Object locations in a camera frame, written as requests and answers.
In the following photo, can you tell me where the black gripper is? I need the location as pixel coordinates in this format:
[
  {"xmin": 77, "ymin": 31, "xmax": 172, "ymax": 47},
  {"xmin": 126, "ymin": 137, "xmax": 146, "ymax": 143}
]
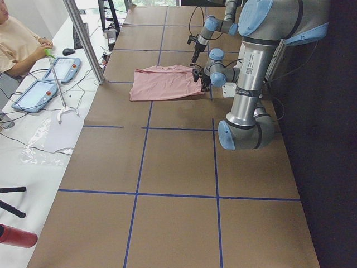
[
  {"xmin": 200, "ymin": 73, "xmax": 211, "ymax": 92},
  {"xmin": 190, "ymin": 42, "xmax": 206, "ymax": 66}
]

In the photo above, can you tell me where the pink Snoopy t-shirt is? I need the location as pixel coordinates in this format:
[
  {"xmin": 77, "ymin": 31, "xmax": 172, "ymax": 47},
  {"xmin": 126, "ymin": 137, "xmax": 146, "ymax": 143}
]
[{"xmin": 129, "ymin": 65, "xmax": 204, "ymax": 101}]

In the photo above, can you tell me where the white paper sheet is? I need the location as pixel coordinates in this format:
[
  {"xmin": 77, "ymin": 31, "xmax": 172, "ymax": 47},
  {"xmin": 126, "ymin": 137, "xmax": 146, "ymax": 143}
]
[{"xmin": 44, "ymin": 112, "xmax": 84, "ymax": 153}]

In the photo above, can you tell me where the left teach pendant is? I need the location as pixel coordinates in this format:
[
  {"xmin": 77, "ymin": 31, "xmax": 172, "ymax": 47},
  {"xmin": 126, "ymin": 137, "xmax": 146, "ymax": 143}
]
[{"xmin": 11, "ymin": 80, "xmax": 57, "ymax": 113}]

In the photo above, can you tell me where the black tripod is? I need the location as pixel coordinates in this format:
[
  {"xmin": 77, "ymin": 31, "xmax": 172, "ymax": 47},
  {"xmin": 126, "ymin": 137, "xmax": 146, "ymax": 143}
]
[{"xmin": 1, "ymin": 186, "xmax": 27, "ymax": 219}]

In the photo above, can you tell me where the clear plastic bag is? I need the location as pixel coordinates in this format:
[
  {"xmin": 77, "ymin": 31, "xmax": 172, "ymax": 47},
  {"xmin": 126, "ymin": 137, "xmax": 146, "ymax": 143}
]
[{"xmin": 19, "ymin": 117, "xmax": 73, "ymax": 166}]

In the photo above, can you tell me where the teach pendant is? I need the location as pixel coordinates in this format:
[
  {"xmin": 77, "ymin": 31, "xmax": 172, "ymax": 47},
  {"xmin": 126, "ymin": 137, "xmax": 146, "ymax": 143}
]
[
  {"xmin": 50, "ymin": 57, "xmax": 81, "ymax": 84},
  {"xmin": 11, "ymin": 80, "xmax": 57, "ymax": 113}
]

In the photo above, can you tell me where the right teach pendant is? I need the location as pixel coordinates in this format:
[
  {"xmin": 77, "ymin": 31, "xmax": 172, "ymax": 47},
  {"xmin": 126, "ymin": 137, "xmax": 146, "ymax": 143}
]
[{"xmin": 50, "ymin": 57, "xmax": 81, "ymax": 84}]

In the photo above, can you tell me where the red bottle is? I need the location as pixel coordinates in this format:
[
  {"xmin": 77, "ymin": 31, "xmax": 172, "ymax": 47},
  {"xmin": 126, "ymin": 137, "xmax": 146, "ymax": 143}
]
[{"xmin": 1, "ymin": 224, "xmax": 38, "ymax": 248}]

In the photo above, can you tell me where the metal reacher grabber tool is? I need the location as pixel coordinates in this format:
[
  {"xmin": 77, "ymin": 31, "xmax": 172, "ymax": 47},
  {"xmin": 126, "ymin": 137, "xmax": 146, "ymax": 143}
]
[{"xmin": 44, "ymin": 49, "xmax": 79, "ymax": 124}]

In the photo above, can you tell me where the brown paper table cover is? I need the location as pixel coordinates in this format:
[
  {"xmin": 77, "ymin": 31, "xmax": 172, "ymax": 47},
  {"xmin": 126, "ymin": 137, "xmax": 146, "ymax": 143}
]
[{"xmin": 29, "ymin": 7, "xmax": 319, "ymax": 267}]

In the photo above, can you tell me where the aluminium frame post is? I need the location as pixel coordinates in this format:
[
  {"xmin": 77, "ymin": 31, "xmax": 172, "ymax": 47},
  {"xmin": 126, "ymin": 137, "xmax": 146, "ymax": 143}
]
[{"xmin": 63, "ymin": 0, "xmax": 105, "ymax": 85}]

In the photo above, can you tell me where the black keyboard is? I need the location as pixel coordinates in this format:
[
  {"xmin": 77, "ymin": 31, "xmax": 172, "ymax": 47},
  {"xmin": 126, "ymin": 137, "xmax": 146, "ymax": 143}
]
[{"xmin": 72, "ymin": 23, "xmax": 90, "ymax": 50}]

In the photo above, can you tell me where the black computer mouse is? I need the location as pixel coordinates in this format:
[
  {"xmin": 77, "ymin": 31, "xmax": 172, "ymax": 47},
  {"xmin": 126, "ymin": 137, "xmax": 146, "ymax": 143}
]
[{"xmin": 62, "ymin": 48, "xmax": 76, "ymax": 56}]

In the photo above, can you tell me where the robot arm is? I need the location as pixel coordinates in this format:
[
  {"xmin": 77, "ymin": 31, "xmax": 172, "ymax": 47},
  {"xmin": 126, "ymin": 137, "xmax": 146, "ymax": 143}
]
[
  {"xmin": 192, "ymin": 0, "xmax": 330, "ymax": 150},
  {"xmin": 187, "ymin": 0, "xmax": 243, "ymax": 66}
]

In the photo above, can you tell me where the seated person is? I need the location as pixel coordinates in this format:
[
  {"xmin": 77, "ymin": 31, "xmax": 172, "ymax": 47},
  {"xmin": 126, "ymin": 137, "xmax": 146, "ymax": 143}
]
[{"xmin": 0, "ymin": 0, "xmax": 54, "ymax": 112}]

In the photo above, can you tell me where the black camera cable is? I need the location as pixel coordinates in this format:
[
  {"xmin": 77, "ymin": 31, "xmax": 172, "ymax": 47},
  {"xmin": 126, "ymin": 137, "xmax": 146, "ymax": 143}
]
[
  {"xmin": 219, "ymin": 57, "xmax": 245, "ymax": 70},
  {"xmin": 187, "ymin": 5, "xmax": 206, "ymax": 36}
]

